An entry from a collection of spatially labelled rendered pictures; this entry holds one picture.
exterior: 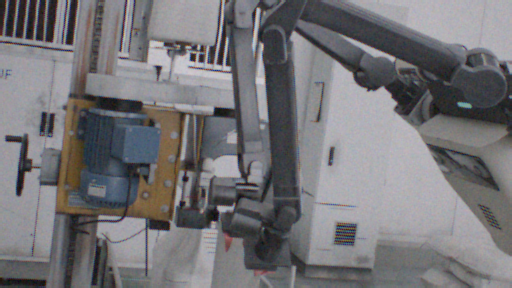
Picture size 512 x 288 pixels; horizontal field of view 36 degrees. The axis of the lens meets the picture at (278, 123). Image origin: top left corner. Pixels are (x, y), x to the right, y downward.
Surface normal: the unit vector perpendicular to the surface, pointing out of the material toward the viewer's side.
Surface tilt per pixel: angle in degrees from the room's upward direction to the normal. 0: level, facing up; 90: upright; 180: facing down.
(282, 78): 117
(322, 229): 90
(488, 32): 90
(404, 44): 112
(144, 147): 90
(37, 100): 90
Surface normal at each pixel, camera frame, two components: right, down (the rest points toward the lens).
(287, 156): -0.05, 0.46
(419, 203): 0.26, 0.08
